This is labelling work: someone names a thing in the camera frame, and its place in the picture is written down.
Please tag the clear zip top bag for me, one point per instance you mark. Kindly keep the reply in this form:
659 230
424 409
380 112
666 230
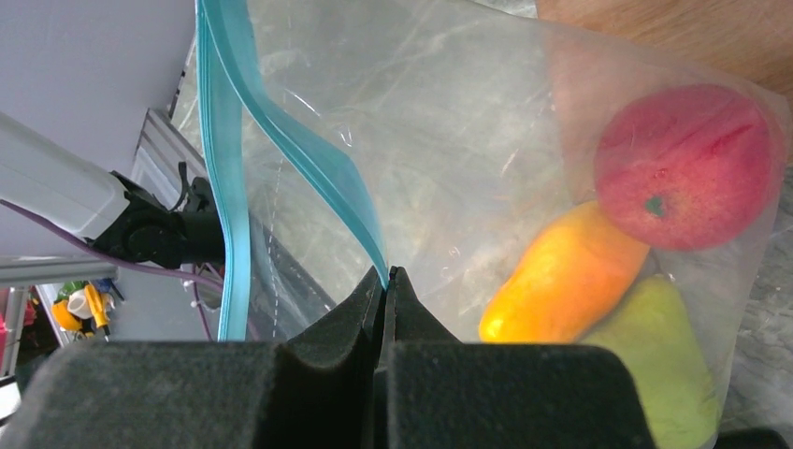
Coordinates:
441 137

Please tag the colourful clutter beyond table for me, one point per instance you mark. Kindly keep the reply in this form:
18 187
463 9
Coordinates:
82 309

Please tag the orange toy mango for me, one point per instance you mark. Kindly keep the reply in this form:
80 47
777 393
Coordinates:
571 275

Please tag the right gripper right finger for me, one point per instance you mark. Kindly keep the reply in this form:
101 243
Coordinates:
439 392

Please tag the wooden board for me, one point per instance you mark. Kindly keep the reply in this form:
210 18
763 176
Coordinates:
749 39

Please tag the green toy pear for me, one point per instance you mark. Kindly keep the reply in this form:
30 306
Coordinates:
652 335

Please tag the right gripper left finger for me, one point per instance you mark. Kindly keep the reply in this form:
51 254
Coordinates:
313 391

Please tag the red toy apple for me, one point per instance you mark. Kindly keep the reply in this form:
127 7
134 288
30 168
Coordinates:
688 168

